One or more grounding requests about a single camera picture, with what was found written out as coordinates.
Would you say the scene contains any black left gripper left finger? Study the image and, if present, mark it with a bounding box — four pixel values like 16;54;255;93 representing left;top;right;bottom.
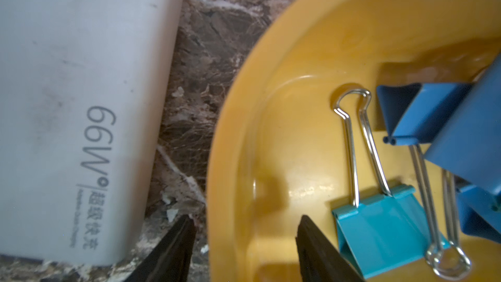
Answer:
126;215;196;281

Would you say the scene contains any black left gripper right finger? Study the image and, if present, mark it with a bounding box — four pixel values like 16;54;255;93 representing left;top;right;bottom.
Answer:
296;215;364;282

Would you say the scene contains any blue binder clip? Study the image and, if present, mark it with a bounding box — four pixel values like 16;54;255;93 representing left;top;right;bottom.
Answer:
377;82;472;281
425;56;500;195
456;184;500;244

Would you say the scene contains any white power charger block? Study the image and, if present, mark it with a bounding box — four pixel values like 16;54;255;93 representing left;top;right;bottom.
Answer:
1;0;183;266

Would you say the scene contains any teal binder clip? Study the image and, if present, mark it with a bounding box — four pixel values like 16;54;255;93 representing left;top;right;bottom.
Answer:
332;84;432;279

